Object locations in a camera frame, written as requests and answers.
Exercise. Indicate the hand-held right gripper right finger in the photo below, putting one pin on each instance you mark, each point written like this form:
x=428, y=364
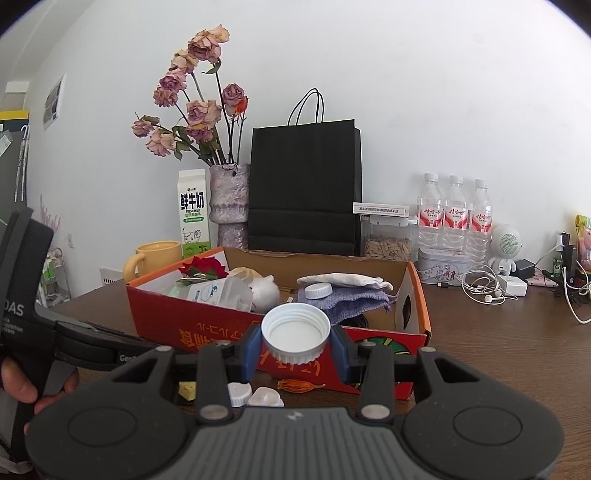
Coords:
x=339, y=350

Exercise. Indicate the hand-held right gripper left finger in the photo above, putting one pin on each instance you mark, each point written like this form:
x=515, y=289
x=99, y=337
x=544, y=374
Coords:
x=251, y=350

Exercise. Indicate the large white ribbed cap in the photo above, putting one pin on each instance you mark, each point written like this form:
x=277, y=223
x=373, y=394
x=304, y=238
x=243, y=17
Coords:
x=295, y=334

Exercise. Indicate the purple cloth pouch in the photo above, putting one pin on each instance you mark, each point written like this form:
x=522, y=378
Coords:
x=360, y=302

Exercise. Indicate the yellow and white plush alpaca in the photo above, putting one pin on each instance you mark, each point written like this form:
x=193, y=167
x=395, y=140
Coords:
x=265, y=293

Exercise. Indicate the clear plastic bag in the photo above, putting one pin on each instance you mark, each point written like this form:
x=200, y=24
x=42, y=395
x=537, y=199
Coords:
x=217, y=295

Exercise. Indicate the white cloth sachet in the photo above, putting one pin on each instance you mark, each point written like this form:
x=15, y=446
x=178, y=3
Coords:
x=351, y=280

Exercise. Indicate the red cardboard box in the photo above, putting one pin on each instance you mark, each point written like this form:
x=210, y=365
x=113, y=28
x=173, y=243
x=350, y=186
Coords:
x=184, y=318

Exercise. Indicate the person's left hand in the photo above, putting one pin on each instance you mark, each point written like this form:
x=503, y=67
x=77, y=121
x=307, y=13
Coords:
x=16, y=381

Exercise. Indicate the white contact lens case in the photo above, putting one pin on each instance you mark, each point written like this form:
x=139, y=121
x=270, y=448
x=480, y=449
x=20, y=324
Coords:
x=240, y=394

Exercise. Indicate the small white cap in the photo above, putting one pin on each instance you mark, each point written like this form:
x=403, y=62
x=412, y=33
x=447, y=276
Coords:
x=318, y=290

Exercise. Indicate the yellow wedge-shaped block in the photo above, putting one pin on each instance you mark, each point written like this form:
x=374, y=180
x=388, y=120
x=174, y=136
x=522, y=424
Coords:
x=188, y=391

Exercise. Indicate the dark cabinet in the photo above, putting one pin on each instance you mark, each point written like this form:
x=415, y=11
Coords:
x=9, y=184

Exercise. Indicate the red artificial rose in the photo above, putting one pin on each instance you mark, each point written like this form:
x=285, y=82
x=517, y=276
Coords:
x=205, y=266

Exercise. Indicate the clear container of seeds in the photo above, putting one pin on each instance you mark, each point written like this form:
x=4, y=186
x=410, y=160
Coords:
x=388, y=247

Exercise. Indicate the yellow mug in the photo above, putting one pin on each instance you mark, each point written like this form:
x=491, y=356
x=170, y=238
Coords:
x=157, y=256

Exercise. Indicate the white printed tin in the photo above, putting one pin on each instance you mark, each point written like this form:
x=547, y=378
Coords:
x=443, y=267

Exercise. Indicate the flat white box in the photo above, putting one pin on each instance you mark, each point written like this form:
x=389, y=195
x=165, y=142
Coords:
x=381, y=209

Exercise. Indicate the purple and white textured vase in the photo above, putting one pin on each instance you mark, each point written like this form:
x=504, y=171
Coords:
x=228, y=198

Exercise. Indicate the white milk carton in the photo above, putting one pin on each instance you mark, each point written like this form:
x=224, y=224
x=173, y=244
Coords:
x=194, y=207

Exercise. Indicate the white earphones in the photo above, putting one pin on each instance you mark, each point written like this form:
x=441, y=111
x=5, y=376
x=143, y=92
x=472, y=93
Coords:
x=488, y=298

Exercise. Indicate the clear water bottle red label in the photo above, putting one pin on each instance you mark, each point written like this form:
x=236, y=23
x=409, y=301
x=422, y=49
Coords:
x=478, y=221
x=431, y=214
x=455, y=217

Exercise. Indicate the black paper bag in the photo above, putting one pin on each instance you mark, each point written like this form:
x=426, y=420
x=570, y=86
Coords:
x=304, y=184

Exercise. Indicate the white charger block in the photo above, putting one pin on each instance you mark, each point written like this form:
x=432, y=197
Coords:
x=517, y=286

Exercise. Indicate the white robot-shaped speaker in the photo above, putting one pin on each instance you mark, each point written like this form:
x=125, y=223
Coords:
x=505, y=242

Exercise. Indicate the black power adapter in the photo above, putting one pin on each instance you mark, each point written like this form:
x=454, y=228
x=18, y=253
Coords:
x=524, y=268

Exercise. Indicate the pink patterned case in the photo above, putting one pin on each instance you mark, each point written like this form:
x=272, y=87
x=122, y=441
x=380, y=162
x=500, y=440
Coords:
x=542, y=279

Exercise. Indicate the dried pink roses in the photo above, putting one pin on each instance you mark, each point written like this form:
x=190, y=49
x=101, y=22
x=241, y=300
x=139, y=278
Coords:
x=203, y=110

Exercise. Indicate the small green bottle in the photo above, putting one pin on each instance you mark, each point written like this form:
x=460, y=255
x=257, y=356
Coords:
x=558, y=263

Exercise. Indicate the yellow and pink snack packet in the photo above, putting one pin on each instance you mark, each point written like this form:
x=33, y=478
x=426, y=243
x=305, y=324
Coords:
x=585, y=244

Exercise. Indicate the wall poster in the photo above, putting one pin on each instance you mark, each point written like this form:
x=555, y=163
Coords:
x=54, y=101

